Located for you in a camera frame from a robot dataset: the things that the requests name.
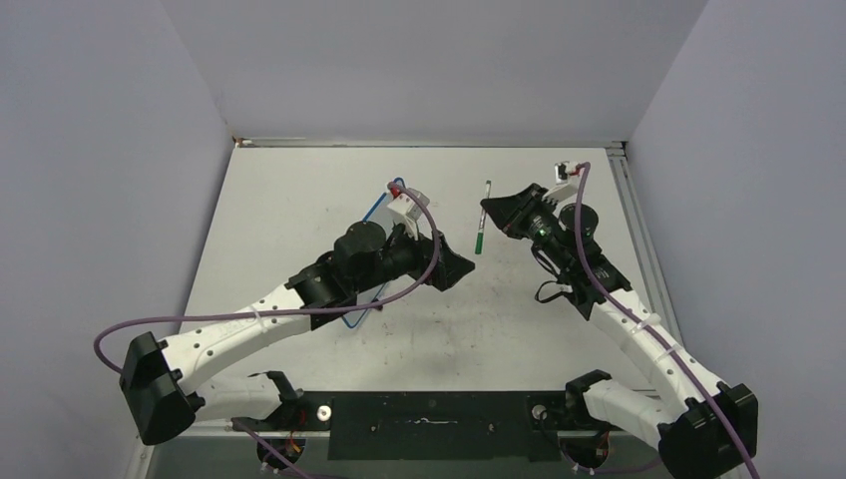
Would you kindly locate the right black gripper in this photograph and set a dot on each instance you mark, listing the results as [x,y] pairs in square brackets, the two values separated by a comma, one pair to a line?
[511,213]

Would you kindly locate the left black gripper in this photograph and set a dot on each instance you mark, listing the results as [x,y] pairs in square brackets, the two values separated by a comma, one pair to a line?
[448,267]

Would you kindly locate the blue framed whiteboard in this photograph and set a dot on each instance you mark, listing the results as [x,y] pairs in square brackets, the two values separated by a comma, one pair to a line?
[379,215]

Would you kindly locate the green capped marker pen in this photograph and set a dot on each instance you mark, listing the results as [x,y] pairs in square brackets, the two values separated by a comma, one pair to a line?
[479,242]

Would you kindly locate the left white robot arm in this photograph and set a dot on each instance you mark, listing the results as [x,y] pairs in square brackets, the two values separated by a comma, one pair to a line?
[171,383]

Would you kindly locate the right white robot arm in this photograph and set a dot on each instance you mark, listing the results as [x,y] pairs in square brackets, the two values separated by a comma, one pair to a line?
[700,426]

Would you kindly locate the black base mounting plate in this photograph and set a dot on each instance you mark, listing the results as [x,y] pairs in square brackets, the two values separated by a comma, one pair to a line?
[453,425]

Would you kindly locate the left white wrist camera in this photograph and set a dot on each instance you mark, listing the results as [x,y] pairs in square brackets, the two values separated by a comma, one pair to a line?
[405,210]

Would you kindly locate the aluminium frame rail right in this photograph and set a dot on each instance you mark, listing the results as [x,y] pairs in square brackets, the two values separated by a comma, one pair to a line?
[655,287]

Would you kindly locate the aluminium frame rail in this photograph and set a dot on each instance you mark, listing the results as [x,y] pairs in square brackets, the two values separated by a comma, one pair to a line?
[496,143]
[655,287]

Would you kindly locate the aluminium frame rail back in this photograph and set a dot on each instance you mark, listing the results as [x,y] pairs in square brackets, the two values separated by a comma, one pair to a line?
[496,143]

